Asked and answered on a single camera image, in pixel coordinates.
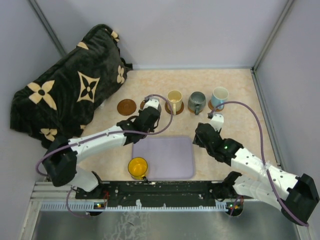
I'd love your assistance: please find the yellow transparent mug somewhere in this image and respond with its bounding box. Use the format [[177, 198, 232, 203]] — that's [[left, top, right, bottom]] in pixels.
[[127, 157, 149, 182]]

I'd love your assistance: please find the dark brown grooved coaster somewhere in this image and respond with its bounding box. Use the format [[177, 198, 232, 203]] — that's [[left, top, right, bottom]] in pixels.
[[117, 99, 137, 116]]

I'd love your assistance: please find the lavender plastic tray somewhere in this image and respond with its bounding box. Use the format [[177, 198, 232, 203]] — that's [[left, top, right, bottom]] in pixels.
[[132, 136, 195, 181]]

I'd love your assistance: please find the transparent purple cup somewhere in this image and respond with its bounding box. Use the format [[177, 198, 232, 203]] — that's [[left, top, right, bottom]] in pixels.
[[152, 98, 162, 113]]

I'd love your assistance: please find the black floral plush blanket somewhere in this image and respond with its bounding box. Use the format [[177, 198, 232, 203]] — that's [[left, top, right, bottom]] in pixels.
[[10, 24, 133, 148]]

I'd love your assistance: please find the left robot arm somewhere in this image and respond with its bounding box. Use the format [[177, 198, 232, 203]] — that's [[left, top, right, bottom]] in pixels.
[[42, 106, 161, 193]]

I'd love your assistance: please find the purple cable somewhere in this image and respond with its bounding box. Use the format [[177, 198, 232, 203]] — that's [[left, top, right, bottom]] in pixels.
[[207, 100, 310, 228], [36, 94, 175, 219]]

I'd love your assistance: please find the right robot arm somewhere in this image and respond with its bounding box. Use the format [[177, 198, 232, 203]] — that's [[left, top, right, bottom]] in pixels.
[[193, 123, 320, 227]]

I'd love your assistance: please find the grey green mug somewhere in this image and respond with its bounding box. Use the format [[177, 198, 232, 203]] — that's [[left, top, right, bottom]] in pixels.
[[187, 91, 207, 108]]

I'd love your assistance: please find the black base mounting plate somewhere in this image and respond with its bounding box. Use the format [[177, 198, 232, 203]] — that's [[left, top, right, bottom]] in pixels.
[[75, 180, 237, 208]]

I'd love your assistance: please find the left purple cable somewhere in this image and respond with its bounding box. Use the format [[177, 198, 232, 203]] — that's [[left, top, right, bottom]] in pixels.
[[36, 94, 175, 219]]

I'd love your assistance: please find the cream and blue mug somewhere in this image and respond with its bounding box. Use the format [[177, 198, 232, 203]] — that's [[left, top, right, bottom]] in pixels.
[[210, 86, 229, 111]]

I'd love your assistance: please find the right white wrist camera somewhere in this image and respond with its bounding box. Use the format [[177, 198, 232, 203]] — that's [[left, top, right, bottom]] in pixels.
[[207, 113, 224, 133]]

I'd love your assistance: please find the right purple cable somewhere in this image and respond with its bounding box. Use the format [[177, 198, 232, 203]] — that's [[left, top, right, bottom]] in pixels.
[[207, 100, 310, 228]]

